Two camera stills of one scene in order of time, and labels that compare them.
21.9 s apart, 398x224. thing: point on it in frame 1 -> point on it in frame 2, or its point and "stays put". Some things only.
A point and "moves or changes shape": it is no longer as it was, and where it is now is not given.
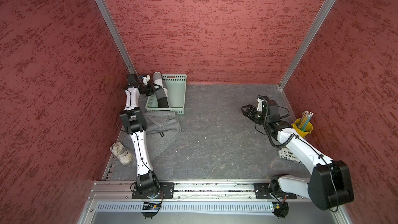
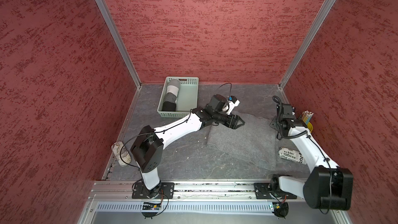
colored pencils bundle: [306, 119] stays put
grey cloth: [162, 127] moves or changes shape
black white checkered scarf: [160, 90] -> [171, 98]
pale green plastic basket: [175, 85] -> [187, 99]
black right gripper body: [261, 119] -> [274, 123]
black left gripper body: [148, 89] -> [221, 118]
